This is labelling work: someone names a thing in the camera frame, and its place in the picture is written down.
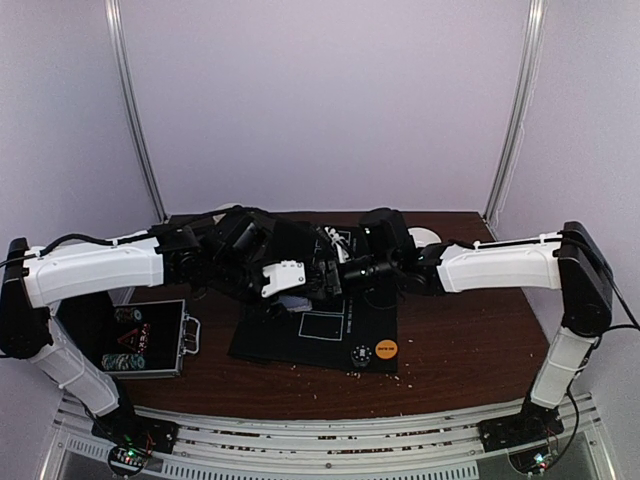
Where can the chip stack in case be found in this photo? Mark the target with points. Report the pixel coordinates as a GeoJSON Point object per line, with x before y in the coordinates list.
{"type": "Point", "coordinates": [120, 362]}
{"type": "Point", "coordinates": [128, 315]}

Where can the aluminium poker chip case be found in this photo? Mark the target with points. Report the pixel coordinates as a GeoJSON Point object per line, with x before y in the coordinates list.
{"type": "Point", "coordinates": [167, 334]}

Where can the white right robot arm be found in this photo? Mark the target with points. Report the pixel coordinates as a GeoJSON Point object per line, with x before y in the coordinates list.
{"type": "Point", "coordinates": [481, 347]}

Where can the aluminium corner post right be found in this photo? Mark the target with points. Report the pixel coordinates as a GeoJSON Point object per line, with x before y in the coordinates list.
{"type": "Point", "coordinates": [523, 93]}

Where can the upper chip stack in case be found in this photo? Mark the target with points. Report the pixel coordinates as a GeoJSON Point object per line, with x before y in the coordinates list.
{"type": "Point", "coordinates": [128, 315]}

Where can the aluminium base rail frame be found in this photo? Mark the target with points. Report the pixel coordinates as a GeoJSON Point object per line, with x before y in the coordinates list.
{"type": "Point", "coordinates": [445, 445]}

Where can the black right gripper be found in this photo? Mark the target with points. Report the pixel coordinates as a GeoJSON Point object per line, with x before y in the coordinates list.
{"type": "Point", "coordinates": [345, 275]}

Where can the dark green chip stack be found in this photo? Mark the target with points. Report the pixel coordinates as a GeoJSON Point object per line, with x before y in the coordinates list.
{"type": "Point", "coordinates": [361, 356]}

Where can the black poker mat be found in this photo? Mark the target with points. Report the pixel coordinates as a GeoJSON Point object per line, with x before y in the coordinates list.
{"type": "Point", "coordinates": [324, 336]}

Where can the orange bowl white inside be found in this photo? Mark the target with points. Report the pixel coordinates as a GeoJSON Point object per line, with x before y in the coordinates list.
{"type": "Point", "coordinates": [423, 237]}

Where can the aluminium corner post left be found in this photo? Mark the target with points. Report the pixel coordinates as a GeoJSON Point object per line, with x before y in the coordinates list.
{"type": "Point", "coordinates": [118, 42]}

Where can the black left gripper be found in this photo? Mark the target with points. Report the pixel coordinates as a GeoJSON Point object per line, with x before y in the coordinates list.
{"type": "Point", "coordinates": [276, 291]}

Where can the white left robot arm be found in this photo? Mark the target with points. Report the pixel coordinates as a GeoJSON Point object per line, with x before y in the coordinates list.
{"type": "Point", "coordinates": [55, 302]}

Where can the aluminium corner post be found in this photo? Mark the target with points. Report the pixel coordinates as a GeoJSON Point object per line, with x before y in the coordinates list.
{"type": "Point", "coordinates": [523, 93]}
{"type": "Point", "coordinates": [118, 42]}

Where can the grey playing card deck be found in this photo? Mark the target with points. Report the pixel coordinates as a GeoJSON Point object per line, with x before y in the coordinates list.
{"type": "Point", "coordinates": [295, 303]}

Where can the orange big blind button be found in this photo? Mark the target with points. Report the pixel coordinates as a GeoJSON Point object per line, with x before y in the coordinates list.
{"type": "Point", "coordinates": [386, 349]}

